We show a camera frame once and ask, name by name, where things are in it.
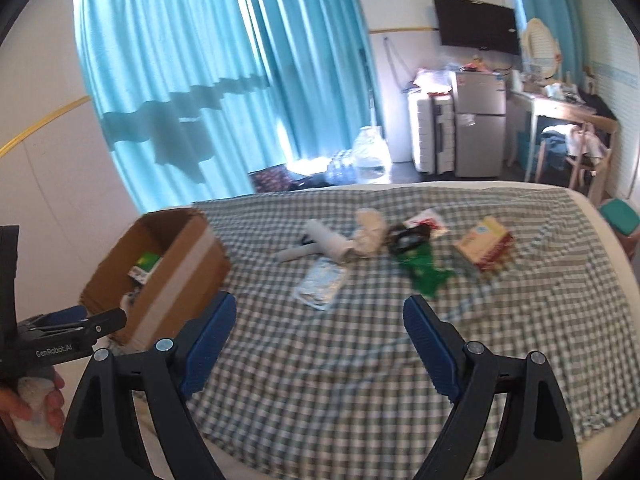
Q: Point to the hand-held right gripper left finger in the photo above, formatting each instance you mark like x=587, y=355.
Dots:
x=210, y=345

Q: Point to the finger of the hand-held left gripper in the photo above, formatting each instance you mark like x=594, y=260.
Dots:
x=65, y=316
x=107, y=317

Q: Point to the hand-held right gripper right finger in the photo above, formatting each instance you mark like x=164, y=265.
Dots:
x=430, y=345

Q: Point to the white toy figure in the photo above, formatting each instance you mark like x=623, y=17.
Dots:
x=131, y=301

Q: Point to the green white medicine box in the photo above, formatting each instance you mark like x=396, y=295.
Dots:
x=147, y=262

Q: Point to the green foil packet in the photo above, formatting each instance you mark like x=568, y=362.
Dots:
x=425, y=272

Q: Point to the brown cardboard box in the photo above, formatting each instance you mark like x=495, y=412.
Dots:
x=190, y=270

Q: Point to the black round object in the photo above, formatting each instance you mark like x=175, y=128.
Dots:
x=407, y=240

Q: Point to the red yellow medicine box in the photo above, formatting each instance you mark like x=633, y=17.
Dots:
x=485, y=245

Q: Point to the red white sachet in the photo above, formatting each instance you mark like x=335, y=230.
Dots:
x=430, y=220

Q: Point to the silver foil packet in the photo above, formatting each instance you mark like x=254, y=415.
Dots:
x=320, y=285

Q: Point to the person's left hand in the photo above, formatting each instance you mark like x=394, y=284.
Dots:
x=12, y=402

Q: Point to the white cloth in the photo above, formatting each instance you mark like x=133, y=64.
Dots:
x=37, y=430

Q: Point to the grey white checked blanket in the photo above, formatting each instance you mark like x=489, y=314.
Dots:
x=325, y=385

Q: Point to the dark red patterned bag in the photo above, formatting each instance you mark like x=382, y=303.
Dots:
x=270, y=180

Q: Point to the large clear water jug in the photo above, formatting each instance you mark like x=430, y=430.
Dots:
x=372, y=157

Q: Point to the pack of water bottles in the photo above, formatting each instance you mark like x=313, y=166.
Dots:
x=340, y=167

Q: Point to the white suitcase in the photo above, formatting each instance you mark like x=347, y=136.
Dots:
x=425, y=135

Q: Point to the silver fridge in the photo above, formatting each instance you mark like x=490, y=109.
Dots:
x=477, y=130

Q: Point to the teal lidded bin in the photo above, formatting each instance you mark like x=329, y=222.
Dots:
x=620, y=215

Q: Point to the wooden chair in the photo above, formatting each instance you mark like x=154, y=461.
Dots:
x=607, y=160

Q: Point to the clothes on chair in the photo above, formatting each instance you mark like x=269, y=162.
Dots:
x=595, y=142

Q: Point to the clear plastic bag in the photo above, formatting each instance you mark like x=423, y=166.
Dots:
x=430, y=80

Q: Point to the wooden desk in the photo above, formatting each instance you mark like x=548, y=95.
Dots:
x=550, y=105

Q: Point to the black cloth on table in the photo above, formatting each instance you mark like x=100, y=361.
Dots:
x=600, y=105

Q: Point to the white oval mirror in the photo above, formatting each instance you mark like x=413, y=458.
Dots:
x=540, y=45

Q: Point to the black wall television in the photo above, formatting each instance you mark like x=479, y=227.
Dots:
x=475, y=22

